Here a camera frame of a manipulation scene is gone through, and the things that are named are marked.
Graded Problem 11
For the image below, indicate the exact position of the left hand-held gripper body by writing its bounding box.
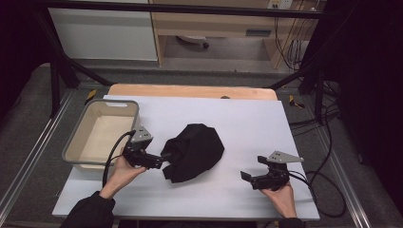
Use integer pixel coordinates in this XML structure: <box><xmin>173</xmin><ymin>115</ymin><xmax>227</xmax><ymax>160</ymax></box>
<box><xmin>122</xmin><ymin>124</ymin><xmax>164</xmax><ymax>170</ymax></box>

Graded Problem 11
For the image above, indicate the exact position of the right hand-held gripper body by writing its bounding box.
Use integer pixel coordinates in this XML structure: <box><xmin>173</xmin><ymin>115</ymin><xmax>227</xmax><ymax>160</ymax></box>
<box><xmin>250</xmin><ymin>150</ymin><xmax>305</xmax><ymax>191</ymax></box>

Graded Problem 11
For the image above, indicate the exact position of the person's right hand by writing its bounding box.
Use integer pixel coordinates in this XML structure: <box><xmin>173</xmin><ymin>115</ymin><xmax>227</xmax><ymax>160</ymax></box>
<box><xmin>259</xmin><ymin>182</ymin><xmax>297</xmax><ymax>219</ymax></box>

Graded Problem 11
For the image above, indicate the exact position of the person's left hand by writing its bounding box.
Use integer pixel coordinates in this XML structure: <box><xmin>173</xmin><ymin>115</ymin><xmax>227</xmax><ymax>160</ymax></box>
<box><xmin>99</xmin><ymin>155</ymin><xmax>148</xmax><ymax>200</ymax></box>

